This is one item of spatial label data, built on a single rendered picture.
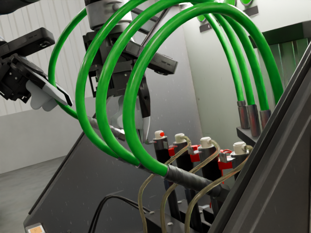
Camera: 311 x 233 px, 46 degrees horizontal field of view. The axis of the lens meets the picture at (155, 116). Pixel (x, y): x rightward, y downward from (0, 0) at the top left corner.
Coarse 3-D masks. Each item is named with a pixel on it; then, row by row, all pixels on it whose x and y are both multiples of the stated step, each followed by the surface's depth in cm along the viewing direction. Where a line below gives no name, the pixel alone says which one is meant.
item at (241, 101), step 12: (84, 12) 73; (72, 24) 73; (216, 24) 75; (60, 36) 73; (60, 48) 74; (228, 48) 76; (228, 60) 76; (48, 72) 74; (240, 84) 77; (240, 96) 77
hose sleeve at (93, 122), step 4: (88, 116) 76; (92, 120) 75; (96, 120) 76; (92, 124) 75; (96, 124) 75; (96, 128) 76; (112, 128) 76; (116, 128) 76; (112, 132) 76; (116, 132) 76; (120, 132) 76; (116, 136) 76
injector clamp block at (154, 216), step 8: (184, 200) 77; (184, 208) 73; (200, 208) 71; (152, 216) 72; (168, 216) 70; (184, 216) 71; (200, 216) 68; (152, 224) 70; (160, 224) 68; (168, 224) 66; (176, 224) 66; (208, 224) 64; (152, 232) 71; (160, 232) 67; (168, 232) 64; (176, 232) 63; (184, 232) 62; (192, 232) 62
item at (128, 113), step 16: (176, 16) 43; (192, 16) 44; (240, 16) 47; (160, 32) 42; (256, 32) 48; (144, 48) 42; (144, 64) 41; (272, 64) 49; (128, 80) 41; (272, 80) 50; (128, 96) 41; (128, 112) 41; (128, 128) 41; (128, 144) 41; (144, 160) 42; (176, 176) 43; (192, 176) 44; (208, 192) 45; (224, 192) 46
